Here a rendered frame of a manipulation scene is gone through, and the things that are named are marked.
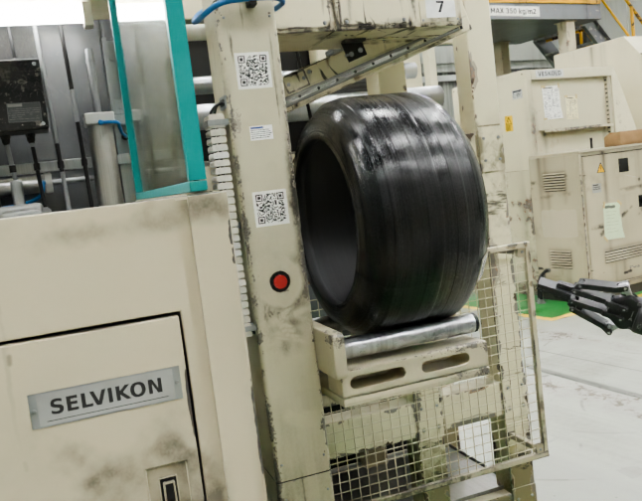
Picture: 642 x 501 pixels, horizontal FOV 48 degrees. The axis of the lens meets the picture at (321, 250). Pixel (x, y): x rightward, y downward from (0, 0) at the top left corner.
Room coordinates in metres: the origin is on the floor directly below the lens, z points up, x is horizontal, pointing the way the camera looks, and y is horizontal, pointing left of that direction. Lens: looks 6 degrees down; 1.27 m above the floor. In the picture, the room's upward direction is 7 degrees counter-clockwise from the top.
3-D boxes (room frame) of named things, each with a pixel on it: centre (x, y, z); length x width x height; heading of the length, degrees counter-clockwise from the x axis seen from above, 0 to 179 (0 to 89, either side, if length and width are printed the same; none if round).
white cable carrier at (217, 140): (1.55, 0.19, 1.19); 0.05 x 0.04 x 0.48; 20
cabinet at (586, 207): (6.20, -2.39, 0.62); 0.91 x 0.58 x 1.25; 118
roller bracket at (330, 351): (1.65, 0.05, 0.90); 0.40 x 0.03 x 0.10; 20
